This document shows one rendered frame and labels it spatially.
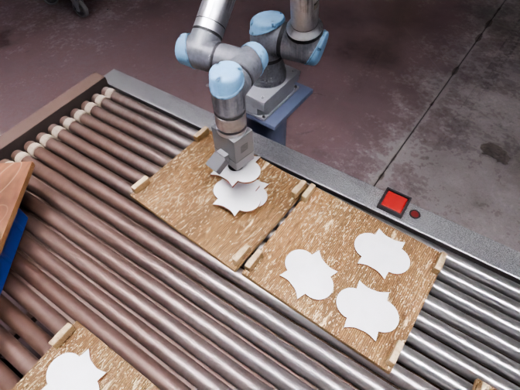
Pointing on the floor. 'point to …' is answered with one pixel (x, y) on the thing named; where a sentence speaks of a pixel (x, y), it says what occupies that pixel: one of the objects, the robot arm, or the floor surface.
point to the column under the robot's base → (270, 130)
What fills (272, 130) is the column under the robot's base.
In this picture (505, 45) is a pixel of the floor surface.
